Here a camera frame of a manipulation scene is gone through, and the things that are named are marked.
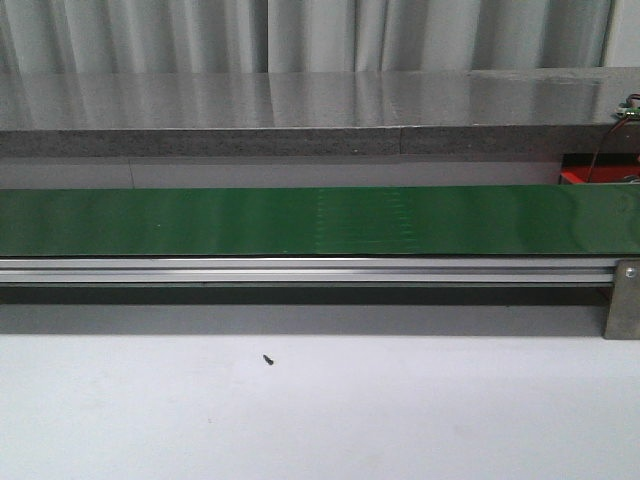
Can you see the grey granite counter slab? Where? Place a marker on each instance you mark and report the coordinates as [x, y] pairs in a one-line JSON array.
[[539, 111]]

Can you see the red plastic tray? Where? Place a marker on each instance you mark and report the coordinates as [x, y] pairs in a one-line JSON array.
[[609, 168]]

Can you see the green conveyor belt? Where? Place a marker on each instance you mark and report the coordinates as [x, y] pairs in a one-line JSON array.
[[583, 220]]

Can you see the small green circuit board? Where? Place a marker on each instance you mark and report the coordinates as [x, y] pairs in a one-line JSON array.
[[628, 110]]

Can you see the grey pleated curtain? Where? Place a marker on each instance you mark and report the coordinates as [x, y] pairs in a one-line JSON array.
[[314, 36]]

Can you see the aluminium conveyor side rail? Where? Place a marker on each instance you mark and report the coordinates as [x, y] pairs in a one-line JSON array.
[[577, 270]]

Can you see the steel conveyor support bracket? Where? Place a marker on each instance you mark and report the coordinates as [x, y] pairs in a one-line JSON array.
[[624, 313]]

